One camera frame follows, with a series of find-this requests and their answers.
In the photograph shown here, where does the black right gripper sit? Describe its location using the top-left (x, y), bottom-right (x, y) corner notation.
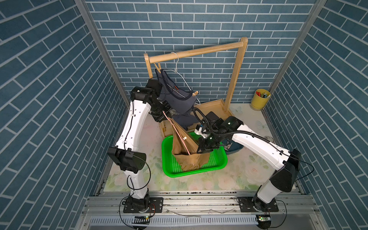
top-left (195, 131), bottom-right (221, 153)

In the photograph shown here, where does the tan tank top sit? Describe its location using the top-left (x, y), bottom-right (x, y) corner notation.
top-left (171, 118), bottom-right (210, 172)

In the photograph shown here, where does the pink wire hanger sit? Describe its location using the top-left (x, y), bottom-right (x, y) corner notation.
top-left (163, 111), bottom-right (191, 155)

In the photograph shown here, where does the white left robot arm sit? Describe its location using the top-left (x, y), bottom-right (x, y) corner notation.
top-left (107, 79), bottom-right (172, 213)

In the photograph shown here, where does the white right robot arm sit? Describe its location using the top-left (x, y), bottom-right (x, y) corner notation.
top-left (193, 108), bottom-right (301, 212)

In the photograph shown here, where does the dark grey tank top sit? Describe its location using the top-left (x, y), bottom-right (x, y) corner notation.
top-left (155, 70), bottom-right (198, 130)

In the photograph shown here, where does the wooden clothes rack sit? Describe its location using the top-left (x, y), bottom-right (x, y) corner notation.
top-left (143, 37), bottom-right (249, 139)

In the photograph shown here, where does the dark teal plastic bin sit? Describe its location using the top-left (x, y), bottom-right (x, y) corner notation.
top-left (222, 140), bottom-right (243, 155)

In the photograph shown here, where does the floral table mat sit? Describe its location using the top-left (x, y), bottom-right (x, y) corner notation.
top-left (103, 103), bottom-right (274, 192)

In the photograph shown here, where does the yellow pen cup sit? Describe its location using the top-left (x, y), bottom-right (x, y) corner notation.
top-left (250, 89), bottom-right (271, 111)

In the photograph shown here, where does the green plastic basket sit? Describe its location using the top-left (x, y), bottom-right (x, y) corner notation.
top-left (162, 136), bottom-right (228, 178)

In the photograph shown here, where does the white wire hanger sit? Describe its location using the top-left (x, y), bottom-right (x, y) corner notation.
top-left (163, 51), bottom-right (201, 105)

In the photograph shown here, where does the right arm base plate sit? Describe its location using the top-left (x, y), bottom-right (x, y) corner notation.
top-left (236, 196), bottom-right (279, 213)

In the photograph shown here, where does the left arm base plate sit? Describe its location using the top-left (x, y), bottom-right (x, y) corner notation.
top-left (123, 197), bottom-right (163, 213)

